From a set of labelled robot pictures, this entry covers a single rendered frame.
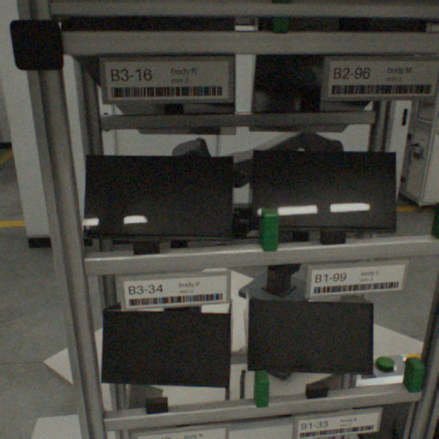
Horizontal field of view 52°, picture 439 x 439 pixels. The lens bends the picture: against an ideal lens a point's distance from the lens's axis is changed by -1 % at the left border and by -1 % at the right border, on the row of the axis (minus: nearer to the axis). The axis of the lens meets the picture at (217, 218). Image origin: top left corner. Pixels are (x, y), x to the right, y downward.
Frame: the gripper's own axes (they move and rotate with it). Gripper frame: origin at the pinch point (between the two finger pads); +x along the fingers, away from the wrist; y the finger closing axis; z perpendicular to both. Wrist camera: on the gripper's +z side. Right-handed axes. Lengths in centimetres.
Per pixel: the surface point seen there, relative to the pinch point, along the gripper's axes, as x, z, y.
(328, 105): 12.8, 28.9, 16.7
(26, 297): -148, -171, -139
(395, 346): -18, -52, 49
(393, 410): 13, -32, 36
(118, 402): 27.6, -7.1, -9.4
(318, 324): 29.7, 11.8, 15.1
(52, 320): -123, -165, -110
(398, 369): 0, -36, 42
